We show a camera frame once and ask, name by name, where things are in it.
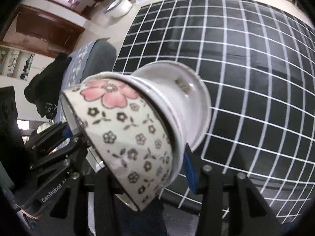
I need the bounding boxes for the black cloth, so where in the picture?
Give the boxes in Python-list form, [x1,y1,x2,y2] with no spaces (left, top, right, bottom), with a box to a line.
[24,53,72,118]

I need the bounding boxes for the grey floral chair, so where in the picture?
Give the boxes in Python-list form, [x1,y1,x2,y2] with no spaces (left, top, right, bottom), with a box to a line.
[61,38,117,91]

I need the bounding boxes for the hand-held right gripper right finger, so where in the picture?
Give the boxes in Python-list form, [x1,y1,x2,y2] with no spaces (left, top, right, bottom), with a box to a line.
[183,144,292,236]

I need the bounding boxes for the floral patterned bowl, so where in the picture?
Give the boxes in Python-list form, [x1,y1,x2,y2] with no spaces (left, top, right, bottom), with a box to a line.
[60,78,184,212]

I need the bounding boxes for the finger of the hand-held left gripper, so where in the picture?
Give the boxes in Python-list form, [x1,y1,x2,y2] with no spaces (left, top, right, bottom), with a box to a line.
[31,122,73,153]
[30,134,93,171]

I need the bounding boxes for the person's dark trousers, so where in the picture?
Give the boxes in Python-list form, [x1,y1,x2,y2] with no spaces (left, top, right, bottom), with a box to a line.
[114,194,168,236]

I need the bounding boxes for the brown wooden door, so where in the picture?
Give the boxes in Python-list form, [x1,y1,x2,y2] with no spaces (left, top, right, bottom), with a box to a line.
[0,5,85,54]

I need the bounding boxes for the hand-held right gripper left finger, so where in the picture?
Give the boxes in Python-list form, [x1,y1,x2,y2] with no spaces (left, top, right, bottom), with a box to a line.
[39,171,123,236]

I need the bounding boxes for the white basin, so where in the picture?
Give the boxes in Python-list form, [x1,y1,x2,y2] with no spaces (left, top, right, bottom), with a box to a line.
[105,0,132,18]

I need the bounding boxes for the white bowl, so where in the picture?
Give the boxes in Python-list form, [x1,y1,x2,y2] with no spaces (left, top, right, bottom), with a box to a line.
[82,61,212,186]

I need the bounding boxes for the black white checked blanket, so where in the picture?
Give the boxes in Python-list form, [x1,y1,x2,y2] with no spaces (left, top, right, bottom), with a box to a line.
[112,0,315,224]

